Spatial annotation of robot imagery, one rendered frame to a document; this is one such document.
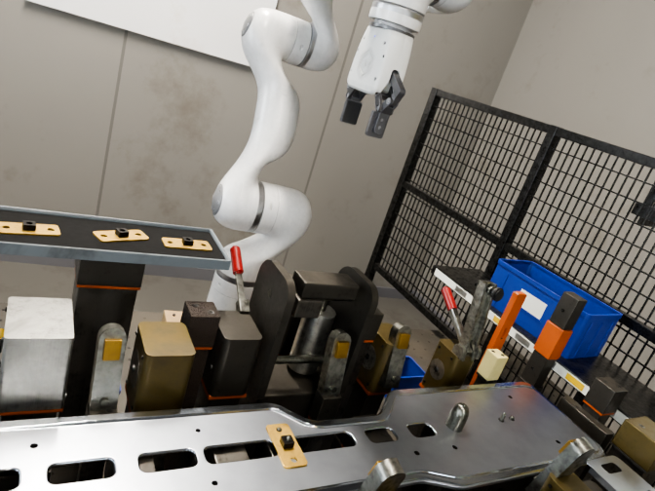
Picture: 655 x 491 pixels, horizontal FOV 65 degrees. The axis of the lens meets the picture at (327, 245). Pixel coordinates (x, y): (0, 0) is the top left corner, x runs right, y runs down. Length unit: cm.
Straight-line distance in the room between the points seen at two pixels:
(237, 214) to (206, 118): 198
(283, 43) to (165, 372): 75
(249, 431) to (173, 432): 11
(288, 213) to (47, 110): 207
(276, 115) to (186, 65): 188
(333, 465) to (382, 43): 64
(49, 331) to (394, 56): 62
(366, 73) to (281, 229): 46
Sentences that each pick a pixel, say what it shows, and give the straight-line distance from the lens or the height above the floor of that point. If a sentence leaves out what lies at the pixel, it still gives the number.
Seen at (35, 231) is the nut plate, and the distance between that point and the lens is 90.
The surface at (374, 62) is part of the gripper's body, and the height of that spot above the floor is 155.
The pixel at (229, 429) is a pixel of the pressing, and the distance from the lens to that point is 81.
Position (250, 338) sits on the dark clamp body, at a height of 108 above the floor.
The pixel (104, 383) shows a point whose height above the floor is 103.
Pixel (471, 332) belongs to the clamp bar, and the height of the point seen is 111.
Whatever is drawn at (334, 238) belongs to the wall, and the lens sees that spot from 359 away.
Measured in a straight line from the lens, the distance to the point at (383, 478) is 69.
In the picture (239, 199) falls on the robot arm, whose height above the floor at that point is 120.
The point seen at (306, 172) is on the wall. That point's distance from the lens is 333.
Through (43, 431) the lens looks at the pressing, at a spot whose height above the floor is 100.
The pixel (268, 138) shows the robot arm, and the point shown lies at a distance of 117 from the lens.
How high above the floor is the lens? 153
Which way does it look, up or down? 19 degrees down
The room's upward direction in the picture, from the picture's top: 18 degrees clockwise
